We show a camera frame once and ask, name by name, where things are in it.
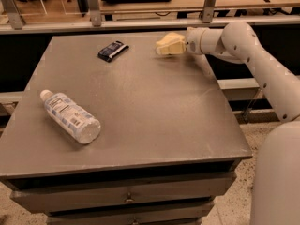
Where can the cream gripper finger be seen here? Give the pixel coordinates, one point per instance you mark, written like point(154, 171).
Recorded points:
point(172, 49)
point(170, 38)

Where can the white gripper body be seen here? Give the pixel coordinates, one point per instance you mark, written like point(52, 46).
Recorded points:
point(192, 41)

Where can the yellow sponge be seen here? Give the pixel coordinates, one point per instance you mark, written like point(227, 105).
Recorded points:
point(162, 50)

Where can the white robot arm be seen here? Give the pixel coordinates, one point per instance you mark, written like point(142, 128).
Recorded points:
point(276, 186)

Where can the clear plastic water bottle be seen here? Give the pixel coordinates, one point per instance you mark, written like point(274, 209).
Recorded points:
point(75, 120)

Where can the dark blue snack packet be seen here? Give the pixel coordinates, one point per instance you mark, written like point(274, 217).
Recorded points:
point(111, 51)

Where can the grey drawer cabinet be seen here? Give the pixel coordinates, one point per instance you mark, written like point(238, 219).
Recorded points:
point(168, 137)

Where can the upper drawer metal knob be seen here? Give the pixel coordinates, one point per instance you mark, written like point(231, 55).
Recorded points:
point(129, 199)

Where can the drawer metal knob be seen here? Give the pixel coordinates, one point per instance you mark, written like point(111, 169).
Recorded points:
point(129, 199)
point(135, 222)

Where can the grey metal railing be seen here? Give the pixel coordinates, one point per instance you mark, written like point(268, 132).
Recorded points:
point(65, 16)

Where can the lower drawer metal knob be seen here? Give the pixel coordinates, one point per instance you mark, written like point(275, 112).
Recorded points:
point(135, 222)

